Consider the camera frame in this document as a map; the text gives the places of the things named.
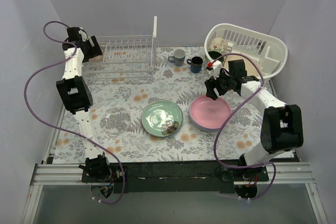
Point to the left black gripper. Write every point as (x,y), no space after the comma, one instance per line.
(93,48)

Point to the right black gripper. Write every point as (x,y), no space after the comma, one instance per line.
(214,85)

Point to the pink plate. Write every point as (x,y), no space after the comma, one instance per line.
(209,113)

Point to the green plate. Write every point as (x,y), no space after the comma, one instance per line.
(162,118)

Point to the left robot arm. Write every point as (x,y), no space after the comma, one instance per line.
(77,99)

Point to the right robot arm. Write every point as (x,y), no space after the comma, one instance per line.
(281,128)

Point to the cream leaf-shaped dish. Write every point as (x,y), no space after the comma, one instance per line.
(251,70)

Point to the dark blue mug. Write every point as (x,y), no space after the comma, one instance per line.
(196,64)

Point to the floral mug green inside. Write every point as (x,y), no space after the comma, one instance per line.
(216,48)

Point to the grey mug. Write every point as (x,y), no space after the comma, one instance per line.
(178,57)

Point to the floral tablecloth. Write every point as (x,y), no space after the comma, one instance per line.
(181,86)

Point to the white plastic basket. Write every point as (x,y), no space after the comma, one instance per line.
(268,52)

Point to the white cutting board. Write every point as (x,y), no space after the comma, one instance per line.
(155,22)

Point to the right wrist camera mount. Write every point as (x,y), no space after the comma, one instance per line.
(214,68)

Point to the white wire dish rack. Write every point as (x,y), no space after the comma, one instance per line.
(125,57)

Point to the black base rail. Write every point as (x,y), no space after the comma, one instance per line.
(183,176)

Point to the aluminium frame rail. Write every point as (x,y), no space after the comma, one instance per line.
(57,174)

